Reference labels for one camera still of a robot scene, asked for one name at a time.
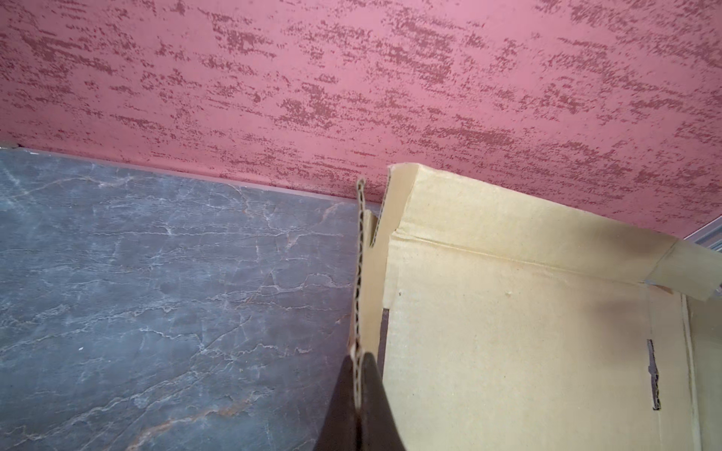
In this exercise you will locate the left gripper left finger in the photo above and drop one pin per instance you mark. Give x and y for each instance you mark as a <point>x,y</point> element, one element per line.
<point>339,431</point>

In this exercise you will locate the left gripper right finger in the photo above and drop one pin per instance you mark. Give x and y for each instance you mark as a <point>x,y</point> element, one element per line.
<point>377,427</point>

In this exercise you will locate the brown cardboard box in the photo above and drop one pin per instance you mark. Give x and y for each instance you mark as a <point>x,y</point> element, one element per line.
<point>509,322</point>

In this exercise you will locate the right aluminium corner post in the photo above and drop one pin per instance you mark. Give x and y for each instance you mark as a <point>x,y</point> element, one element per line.
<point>709,236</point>

